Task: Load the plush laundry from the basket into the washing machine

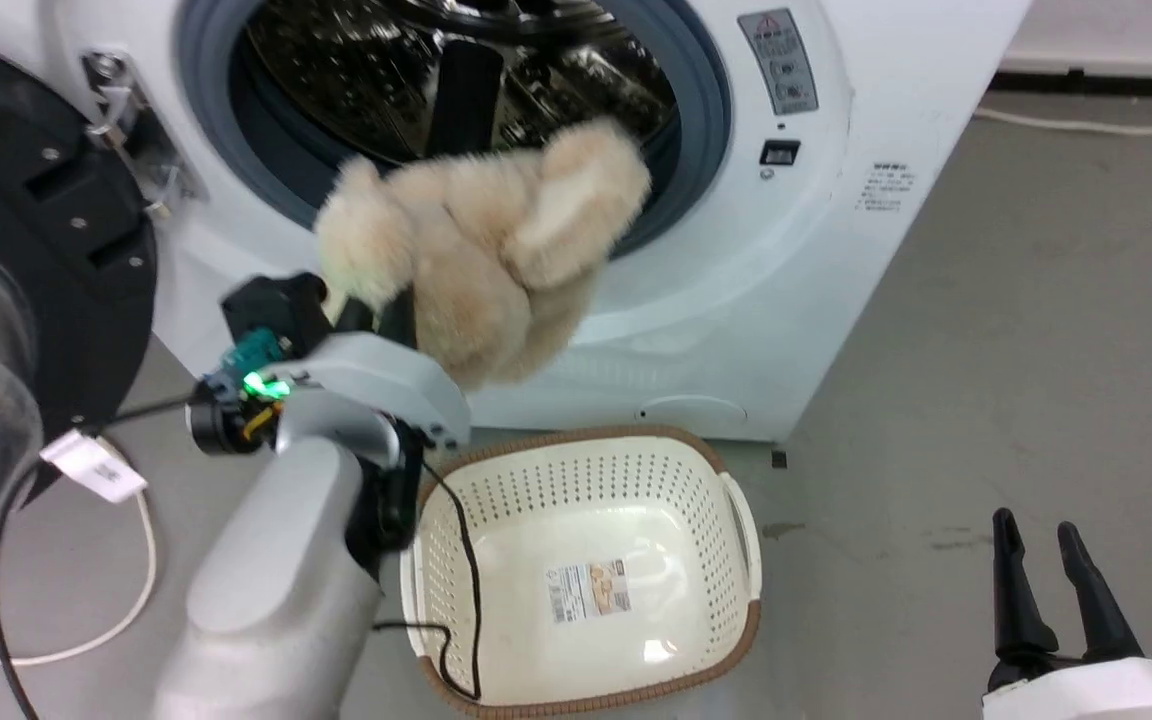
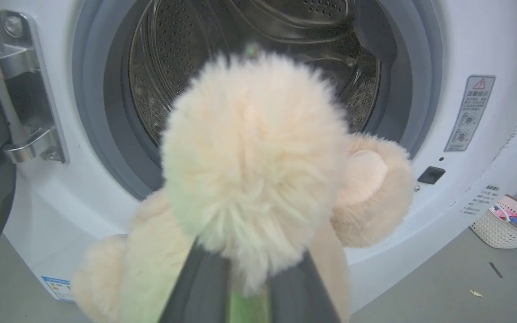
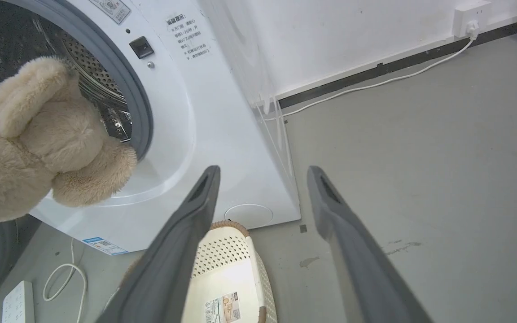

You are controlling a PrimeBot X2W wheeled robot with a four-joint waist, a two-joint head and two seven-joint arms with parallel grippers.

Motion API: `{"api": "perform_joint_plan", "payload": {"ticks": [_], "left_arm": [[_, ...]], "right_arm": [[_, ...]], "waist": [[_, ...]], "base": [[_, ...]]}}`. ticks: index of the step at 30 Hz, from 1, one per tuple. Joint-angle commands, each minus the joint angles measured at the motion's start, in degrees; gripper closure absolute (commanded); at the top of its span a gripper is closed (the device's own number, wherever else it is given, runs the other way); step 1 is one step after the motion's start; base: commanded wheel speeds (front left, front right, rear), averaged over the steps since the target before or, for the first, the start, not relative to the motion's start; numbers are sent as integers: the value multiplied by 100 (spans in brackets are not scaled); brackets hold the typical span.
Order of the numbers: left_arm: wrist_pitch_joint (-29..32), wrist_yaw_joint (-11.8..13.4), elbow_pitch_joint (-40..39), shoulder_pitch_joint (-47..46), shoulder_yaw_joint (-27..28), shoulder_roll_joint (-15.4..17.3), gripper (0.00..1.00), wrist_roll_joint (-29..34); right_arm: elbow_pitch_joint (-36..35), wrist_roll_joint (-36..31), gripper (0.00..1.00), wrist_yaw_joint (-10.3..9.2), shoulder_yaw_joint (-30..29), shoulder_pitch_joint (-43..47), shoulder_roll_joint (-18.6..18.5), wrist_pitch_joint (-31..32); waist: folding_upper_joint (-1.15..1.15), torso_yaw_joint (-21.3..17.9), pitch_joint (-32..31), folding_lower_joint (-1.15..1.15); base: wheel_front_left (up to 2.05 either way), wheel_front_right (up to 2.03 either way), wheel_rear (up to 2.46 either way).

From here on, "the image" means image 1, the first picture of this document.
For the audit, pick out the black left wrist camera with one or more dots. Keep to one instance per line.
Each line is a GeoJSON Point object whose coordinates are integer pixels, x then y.
{"type": "Point", "coordinates": [271, 305]}

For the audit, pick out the white front-load washing machine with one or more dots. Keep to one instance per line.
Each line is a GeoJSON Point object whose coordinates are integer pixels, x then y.
{"type": "Point", "coordinates": [836, 300]}

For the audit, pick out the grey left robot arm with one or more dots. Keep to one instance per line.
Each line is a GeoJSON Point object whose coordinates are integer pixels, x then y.
{"type": "Point", "coordinates": [276, 580]}

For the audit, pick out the beige plush toy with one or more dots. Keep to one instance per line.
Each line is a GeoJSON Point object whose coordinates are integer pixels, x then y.
{"type": "Point", "coordinates": [476, 250]}

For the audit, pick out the black baseboard strip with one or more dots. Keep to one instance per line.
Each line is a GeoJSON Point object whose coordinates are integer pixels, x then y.
{"type": "Point", "coordinates": [1106, 84]}

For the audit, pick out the metal door hinge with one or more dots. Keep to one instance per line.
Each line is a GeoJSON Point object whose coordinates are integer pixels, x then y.
{"type": "Point", "coordinates": [126, 120]}

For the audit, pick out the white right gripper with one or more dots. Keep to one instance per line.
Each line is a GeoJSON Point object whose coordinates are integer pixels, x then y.
{"type": "Point", "coordinates": [1096, 695]}

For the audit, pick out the steel washing machine drum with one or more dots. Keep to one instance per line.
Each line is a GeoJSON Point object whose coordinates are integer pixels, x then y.
{"type": "Point", "coordinates": [356, 70]}

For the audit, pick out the grey rubber door gasket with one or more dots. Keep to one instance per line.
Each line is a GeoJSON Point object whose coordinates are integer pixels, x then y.
{"type": "Point", "coordinates": [211, 120]}

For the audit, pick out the black washing machine door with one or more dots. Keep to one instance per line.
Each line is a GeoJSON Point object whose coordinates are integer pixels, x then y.
{"type": "Point", "coordinates": [46, 200]}

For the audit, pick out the round filter cover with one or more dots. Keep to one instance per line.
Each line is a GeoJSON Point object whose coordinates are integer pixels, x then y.
{"type": "Point", "coordinates": [692, 409]}

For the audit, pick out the cream perforated laundry basket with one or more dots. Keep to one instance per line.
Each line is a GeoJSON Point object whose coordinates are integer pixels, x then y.
{"type": "Point", "coordinates": [586, 500]}

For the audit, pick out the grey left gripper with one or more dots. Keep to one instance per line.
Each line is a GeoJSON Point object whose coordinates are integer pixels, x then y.
{"type": "Point", "coordinates": [386, 380]}

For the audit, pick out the grey warning sticker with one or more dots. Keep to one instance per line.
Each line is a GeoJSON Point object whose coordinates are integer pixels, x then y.
{"type": "Point", "coordinates": [778, 60]}

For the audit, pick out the printed basket label sticker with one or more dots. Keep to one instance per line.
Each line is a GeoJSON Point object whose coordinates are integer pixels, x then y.
{"type": "Point", "coordinates": [589, 590]}

